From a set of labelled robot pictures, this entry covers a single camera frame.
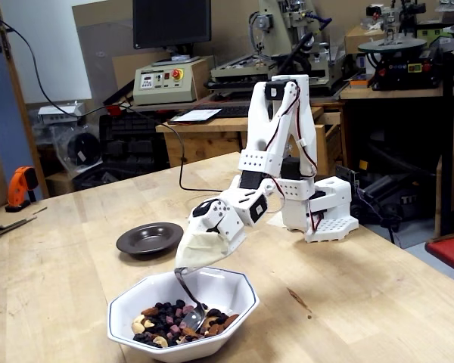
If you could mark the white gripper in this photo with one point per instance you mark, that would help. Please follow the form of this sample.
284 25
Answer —
216 224

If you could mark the beige masking tape wrap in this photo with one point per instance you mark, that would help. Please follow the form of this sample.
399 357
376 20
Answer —
196 249

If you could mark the bent metal spoon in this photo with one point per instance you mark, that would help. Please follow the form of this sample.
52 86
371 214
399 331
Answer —
193 321

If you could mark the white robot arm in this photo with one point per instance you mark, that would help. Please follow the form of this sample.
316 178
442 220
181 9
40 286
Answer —
255 125

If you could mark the white octagonal bowl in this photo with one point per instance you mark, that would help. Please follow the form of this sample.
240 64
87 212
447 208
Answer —
227 287

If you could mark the brown round plate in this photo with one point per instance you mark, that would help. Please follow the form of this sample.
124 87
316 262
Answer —
149 236

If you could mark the masking tape strip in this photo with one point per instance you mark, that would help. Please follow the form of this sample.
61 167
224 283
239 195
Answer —
277 222

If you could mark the wooden desk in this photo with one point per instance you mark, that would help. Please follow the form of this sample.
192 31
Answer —
196 145

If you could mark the nut and dried fruit mix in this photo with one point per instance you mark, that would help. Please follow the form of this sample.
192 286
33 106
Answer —
162 321

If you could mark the white paper sheet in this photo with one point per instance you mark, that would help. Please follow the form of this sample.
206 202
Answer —
194 115

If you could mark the black keyboard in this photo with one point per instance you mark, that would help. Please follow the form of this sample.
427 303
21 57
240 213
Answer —
231 110

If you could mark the black plastic case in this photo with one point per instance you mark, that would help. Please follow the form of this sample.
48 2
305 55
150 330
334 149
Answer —
128 143

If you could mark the green controller board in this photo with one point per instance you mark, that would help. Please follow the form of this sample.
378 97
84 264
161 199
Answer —
346 174

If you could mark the beige control box red button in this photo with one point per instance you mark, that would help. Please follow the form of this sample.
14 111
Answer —
162 89

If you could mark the black spool in plastic bag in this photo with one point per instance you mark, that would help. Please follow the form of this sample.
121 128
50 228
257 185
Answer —
83 147

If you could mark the black shop vacuum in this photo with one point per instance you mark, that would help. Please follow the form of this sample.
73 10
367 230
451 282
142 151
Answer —
408 198

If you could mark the beige milling machine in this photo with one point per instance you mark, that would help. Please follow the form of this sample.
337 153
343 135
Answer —
283 41

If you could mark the white plastic box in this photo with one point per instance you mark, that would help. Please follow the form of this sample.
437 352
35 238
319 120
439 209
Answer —
56 112

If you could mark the large cardboard sheet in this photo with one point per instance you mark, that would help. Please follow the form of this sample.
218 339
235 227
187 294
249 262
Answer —
106 56

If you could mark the black computer monitor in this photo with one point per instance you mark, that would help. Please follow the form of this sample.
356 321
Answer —
170 22

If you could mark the flat cardboard pieces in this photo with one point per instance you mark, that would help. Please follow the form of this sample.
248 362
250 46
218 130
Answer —
4 223

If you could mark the wooden workbench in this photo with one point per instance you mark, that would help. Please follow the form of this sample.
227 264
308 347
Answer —
393 93

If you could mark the red chair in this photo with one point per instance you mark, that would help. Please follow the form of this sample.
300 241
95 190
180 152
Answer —
450 251

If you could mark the brown cardboard box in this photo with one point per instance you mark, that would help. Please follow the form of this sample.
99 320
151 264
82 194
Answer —
357 39

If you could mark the black scroll saw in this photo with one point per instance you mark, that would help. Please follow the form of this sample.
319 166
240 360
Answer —
401 72

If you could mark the green cardboard box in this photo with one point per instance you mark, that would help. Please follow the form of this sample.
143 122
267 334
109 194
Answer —
439 34

